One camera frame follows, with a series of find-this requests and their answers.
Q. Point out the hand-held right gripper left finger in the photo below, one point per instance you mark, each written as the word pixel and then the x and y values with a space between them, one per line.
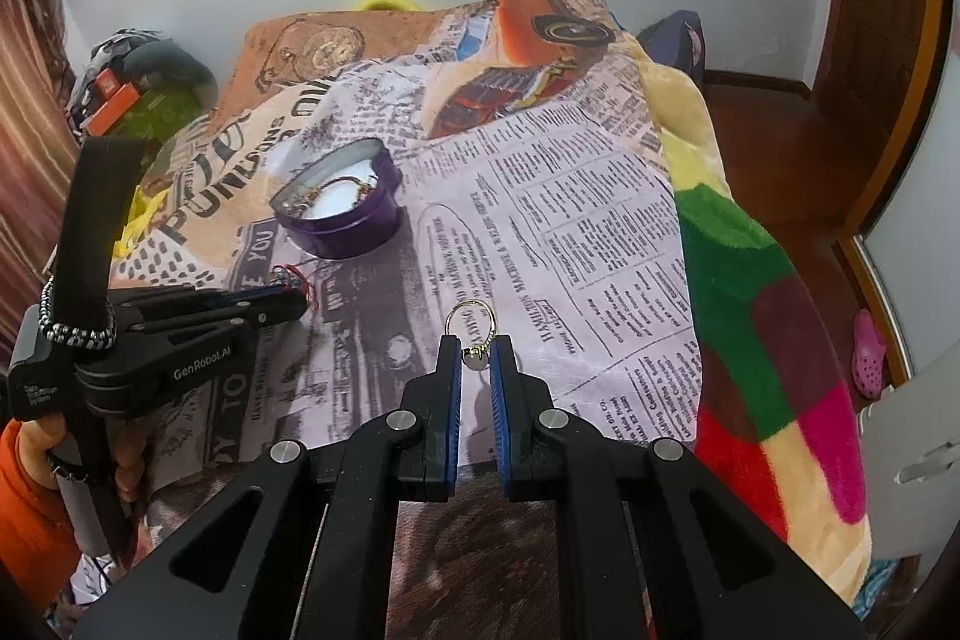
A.
pixel 450 415

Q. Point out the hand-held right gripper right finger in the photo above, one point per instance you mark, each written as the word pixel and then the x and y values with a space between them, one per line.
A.
pixel 501 415

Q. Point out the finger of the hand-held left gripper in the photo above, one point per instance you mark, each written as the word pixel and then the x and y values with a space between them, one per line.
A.
pixel 255 317
pixel 202 299

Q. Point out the purple heart-shaped tin box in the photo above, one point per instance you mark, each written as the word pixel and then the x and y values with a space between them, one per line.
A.
pixel 345 227

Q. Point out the person's left forearm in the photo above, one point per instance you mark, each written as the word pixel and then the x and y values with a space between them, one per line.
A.
pixel 30 512

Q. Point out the person's left hand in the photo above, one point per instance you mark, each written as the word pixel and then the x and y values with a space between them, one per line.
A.
pixel 131 460

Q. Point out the yellow cloth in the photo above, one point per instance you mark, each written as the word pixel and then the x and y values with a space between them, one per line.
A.
pixel 139 216

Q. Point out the green patterned bag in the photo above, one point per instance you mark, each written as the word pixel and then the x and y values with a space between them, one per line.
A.
pixel 165 111

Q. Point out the orange box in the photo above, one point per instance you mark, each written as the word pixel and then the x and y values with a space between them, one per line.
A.
pixel 112 111

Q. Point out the newspaper print blanket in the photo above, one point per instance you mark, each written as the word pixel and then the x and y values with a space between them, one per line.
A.
pixel 510 197

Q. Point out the small red box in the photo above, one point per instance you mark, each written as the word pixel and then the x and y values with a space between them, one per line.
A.
pixel 106 83

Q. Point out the grey cloth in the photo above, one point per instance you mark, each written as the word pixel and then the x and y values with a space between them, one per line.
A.
pixel 176 63

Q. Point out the brown striped curtain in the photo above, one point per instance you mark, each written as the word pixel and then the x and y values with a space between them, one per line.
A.
pixel 30 123

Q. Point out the pile of clothes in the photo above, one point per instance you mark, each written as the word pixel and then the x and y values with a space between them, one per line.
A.
pixel 112 51

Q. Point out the colourful patchwork fleece blanket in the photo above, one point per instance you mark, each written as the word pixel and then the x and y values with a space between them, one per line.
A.
pixel 735 280

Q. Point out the pink clog shoe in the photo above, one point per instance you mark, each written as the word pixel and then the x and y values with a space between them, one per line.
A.
pixel 870 355

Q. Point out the dark blue bag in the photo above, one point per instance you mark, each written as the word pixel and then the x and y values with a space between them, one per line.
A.
pixel 675 44

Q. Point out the white plastic panel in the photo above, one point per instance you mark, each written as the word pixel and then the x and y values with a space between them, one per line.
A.
pixel 911 460

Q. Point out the white heart-sticker sliding door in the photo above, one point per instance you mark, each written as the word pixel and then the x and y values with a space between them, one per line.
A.
pixel 922 197

